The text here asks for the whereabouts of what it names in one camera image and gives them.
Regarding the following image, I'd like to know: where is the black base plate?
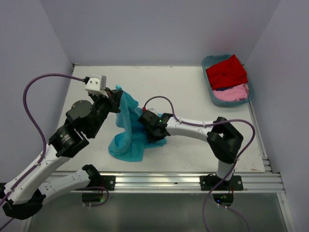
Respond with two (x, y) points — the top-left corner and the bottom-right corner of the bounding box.
(77, 175), (116, 191)
(199, 175), (242, 191)

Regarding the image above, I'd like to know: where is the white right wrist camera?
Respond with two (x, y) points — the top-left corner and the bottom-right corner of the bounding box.
(147, 108), (158, 115)

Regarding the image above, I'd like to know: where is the teal plastic basket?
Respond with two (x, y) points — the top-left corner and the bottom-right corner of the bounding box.
(202, 55), (254, 107)

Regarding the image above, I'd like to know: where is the aluminium mounting rail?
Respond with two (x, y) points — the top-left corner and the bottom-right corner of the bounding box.
(30, 154), (287, 194)

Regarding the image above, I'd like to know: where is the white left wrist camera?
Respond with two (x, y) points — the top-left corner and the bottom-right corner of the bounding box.
(84, 74), (108, 98)

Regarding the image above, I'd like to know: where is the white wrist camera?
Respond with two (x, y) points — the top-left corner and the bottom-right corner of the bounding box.
(147, 108), (158, 115)
(84, 74), (108, 98)

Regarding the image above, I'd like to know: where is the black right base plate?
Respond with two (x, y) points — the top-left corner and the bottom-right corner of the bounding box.
(199, 175), (242, 191)

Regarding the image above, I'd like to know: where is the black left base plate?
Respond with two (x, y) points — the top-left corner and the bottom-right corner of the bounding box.
(77, 175), (116, 191)

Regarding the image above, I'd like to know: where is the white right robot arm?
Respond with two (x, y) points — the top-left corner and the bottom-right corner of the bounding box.
(138, 110), (243, 190)

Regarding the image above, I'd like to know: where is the red t shirt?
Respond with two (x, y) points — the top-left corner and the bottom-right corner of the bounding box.
(206, 55), (248, 90)

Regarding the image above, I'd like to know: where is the turquoise t shirt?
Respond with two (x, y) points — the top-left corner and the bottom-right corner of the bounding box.
(108, 91), (167, 162)

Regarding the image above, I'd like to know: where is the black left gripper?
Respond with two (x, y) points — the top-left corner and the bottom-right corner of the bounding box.
(88, 87), (123, 137)

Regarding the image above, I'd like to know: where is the pink t shirt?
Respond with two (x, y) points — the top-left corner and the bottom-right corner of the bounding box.
(213, 84), (250, 102)

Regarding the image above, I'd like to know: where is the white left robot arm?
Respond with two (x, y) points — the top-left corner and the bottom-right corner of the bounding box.
(0, 88), (123, 220)

